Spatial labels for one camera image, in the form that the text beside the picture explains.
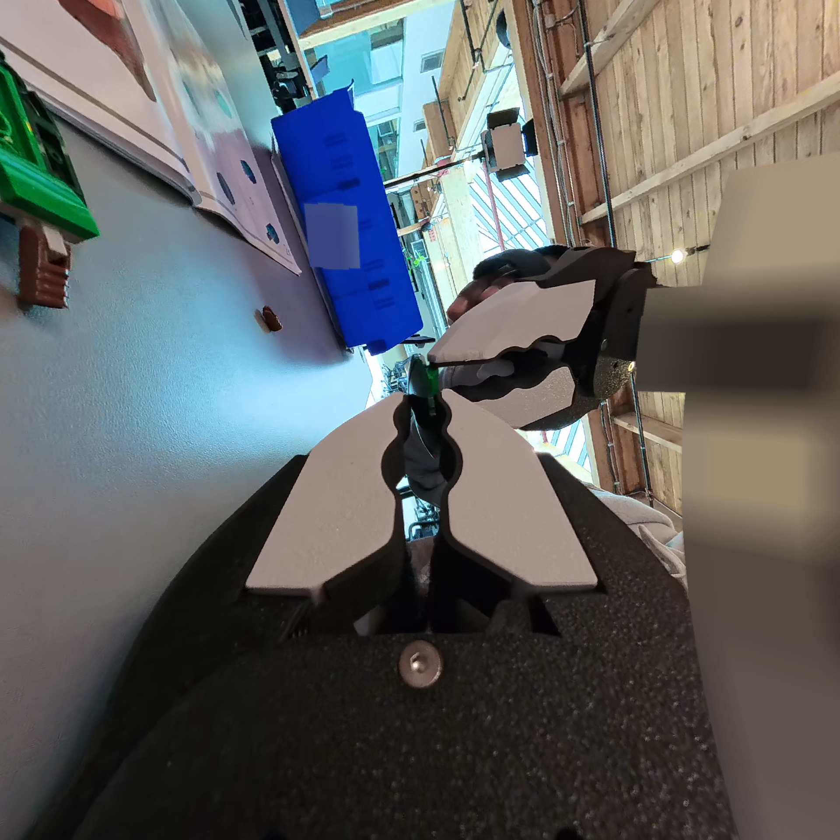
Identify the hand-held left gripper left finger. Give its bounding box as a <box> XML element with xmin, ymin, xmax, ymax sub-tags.
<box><xmin>245</xmin><ymin>394</ymin><xmax>411</xmax><ymax>603</ymax></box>

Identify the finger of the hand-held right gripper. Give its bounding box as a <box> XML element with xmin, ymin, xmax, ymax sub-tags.
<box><xmin>453</xmin><ymin>360</ymin><xmax>581</xmax><ymax>432</ymax></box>
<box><xmin>430</xmin><ymin>279</ymin><xmax>598</xmax><ymax>366</ymax></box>

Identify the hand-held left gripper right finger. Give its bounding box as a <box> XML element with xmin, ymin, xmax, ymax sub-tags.
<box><xmin>436</xmin><ymin>388</ymin><xmax>599</xmax><ymax>599</ymax></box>

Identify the green leaf brick assembly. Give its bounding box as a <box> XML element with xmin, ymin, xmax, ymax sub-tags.
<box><xmin>0</xmin><ymin>62</ymin><xmax>101</xmax><ymax>309</ymax></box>
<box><xmin>407</xmin><ymin>354</ymin><xmax>442</xmax><ymax>473</ymax></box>

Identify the grey desk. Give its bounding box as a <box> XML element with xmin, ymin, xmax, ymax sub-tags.
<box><xmin>0</xmin><ymin>0</ymin><xmax>408</xmax><ymax>840</ymax></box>

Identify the person's right hand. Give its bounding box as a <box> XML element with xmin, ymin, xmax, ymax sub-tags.
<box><xmin>446</xmin><ymin>277</ymin><xmax>521</xmax><ymax>324</ymax></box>

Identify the studio light panel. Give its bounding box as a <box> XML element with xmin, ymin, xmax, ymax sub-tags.
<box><xmin>482</xmin><ymin>108</ymin><xmax>536</xmax><ymax>182</ymax></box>

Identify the blue plastic bin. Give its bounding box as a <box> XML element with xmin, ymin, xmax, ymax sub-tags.
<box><xmin>270</xmin><ymin>91</ymin><xmax>424</xmax><ymax>355</ymax></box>

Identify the instruction booklet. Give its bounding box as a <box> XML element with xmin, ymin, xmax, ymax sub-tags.
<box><xmin>0</xmin><ymin>0</ymin><xmax>303</xmax><ymax>277</ymax></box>

